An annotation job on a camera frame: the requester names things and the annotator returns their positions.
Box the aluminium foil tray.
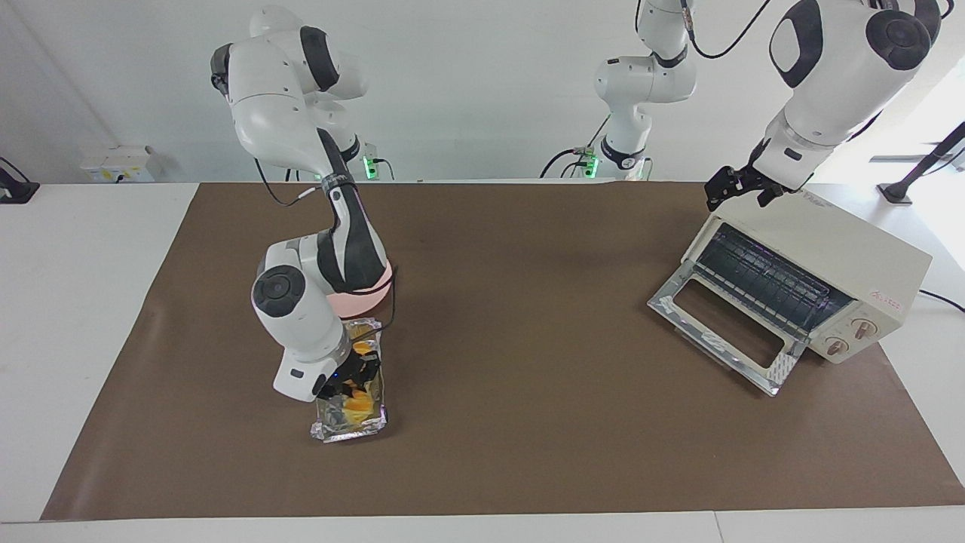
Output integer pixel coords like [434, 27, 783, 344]
[310, 317, 390, 444]

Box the metal oven rack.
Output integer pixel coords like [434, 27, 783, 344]
[695, 225, 853, 333]

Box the cream toaster oven body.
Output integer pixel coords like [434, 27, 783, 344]
[682, 189, 933, 365]

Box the glass oven door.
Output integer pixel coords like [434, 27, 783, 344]
[647, 270, 811, 398]

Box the pink round plate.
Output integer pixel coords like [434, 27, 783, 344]
[324, 260, 396, 319]

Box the black angled stand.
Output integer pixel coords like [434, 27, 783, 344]
[878, 121, 965, 206]

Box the brown table mat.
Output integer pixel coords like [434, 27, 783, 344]
[41, 181, 965, 523]

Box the black desk stand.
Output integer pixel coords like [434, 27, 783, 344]
[0, 155, 41, 205]

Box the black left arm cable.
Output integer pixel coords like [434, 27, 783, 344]
[681, 0, 776, 61]

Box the black oven power cord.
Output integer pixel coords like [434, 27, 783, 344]
[918, 289, 965, 314]

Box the white wall socket box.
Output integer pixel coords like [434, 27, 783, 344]
[79, 146, 156, 184]

